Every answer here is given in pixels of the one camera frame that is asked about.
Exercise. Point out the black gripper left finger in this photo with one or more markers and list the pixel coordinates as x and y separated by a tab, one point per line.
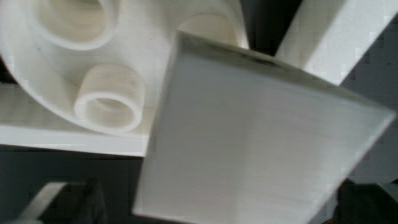
68	203

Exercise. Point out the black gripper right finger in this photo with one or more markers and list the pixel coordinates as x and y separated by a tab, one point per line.
367	203

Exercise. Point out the white stool leg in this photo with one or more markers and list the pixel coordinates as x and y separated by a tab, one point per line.
260	135

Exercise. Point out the white right fence rail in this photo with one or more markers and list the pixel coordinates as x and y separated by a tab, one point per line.
344	40

